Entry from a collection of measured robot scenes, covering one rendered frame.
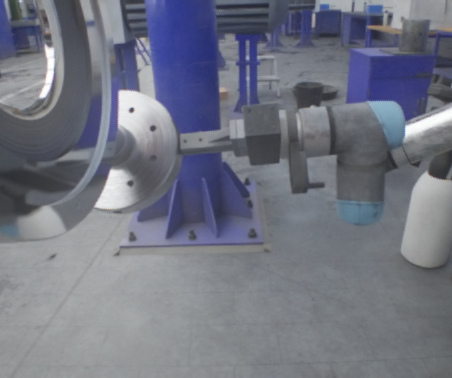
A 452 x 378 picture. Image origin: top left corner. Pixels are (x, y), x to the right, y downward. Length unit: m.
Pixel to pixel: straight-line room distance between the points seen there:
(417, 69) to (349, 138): 2.56
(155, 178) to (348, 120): 0.29
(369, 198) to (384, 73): 2.44
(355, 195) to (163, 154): 0.30
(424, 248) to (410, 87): 1.54
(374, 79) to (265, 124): 2.50
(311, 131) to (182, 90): 1.31
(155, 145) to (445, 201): 1.40
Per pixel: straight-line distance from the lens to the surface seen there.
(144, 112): 0.63
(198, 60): 1.82
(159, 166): 0.59
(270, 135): 0.54
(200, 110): 1.86
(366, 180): 0.61
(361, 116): 0.59
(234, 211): 2.12
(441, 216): 1.82
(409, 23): 3.17
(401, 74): 3.08
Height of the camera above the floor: 1.10
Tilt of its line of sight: 26 degrees down
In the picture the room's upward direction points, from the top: 2 degrees counter-clockwise
